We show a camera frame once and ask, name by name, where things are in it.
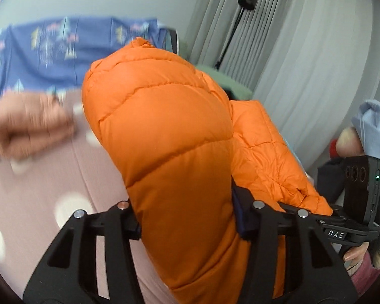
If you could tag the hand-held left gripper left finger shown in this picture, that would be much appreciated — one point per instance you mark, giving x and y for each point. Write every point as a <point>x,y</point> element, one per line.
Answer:
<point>133,224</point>

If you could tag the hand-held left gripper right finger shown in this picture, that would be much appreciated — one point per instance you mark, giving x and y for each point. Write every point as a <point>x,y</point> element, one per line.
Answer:
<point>241,217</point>

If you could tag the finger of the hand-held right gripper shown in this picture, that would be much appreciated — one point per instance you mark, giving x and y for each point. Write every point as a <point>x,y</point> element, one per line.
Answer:
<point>335,212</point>

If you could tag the orange puffer jacket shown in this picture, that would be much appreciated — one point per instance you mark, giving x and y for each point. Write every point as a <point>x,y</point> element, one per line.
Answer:
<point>171,152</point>

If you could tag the person's right forearm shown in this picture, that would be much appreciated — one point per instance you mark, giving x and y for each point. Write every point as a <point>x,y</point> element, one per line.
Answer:
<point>365,274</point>

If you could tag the person's right hand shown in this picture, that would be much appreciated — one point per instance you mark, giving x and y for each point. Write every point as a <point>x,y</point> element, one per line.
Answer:
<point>353,258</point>

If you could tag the cream plush toy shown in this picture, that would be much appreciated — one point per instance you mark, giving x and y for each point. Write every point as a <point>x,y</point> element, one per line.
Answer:
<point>348,144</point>

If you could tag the light blue cloth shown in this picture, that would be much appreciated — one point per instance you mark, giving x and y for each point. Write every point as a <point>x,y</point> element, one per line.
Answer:
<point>375,133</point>

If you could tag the pink dotted bed sheet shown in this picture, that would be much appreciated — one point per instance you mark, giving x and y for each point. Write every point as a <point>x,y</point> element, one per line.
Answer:
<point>41,183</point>

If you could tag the peach fleece garment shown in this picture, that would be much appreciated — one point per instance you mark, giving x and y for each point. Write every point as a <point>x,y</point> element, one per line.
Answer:
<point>31,126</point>

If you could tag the grey curtain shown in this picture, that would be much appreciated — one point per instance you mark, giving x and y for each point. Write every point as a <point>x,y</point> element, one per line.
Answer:
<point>304,53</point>

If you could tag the blue tree-print sheet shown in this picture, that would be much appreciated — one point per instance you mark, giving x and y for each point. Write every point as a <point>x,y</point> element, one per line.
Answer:
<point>50,50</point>

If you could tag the black floor lamp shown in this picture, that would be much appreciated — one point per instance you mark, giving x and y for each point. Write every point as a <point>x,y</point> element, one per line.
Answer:
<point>247,0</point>

